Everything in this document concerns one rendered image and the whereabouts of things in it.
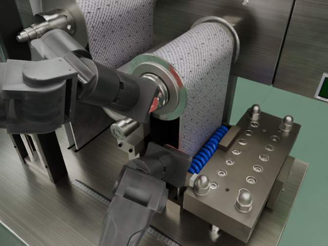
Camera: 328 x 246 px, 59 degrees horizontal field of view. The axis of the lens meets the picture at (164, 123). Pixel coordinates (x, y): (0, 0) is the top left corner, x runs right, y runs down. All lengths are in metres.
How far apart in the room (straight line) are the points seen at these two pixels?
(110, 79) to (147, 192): 0.18
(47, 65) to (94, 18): 0.32
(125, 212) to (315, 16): 0.59
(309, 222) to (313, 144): 0.76
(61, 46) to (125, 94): 0.11
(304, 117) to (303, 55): 2.06
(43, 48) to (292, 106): 2.66
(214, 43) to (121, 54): 0.24
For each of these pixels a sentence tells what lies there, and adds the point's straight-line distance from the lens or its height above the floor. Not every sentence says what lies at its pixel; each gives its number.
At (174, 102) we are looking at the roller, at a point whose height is 1.24.
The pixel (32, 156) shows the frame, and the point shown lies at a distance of 0.96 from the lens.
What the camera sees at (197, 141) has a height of 1.07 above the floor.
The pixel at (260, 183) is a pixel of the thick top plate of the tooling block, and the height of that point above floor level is 1.03.
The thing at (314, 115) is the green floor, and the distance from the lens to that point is 2.91.
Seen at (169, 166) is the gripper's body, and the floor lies 1.14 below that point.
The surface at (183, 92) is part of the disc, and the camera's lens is 0.55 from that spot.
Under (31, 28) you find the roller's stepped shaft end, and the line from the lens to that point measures 0.67.
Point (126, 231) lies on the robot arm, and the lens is 0.42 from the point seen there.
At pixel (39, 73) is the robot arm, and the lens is 0.35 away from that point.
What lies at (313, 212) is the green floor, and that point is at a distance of 2.10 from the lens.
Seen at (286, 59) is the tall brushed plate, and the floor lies 1.23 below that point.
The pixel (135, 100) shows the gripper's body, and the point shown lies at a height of 1.31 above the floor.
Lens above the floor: 1.56
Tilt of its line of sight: 39 degrees down
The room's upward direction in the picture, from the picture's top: straight up
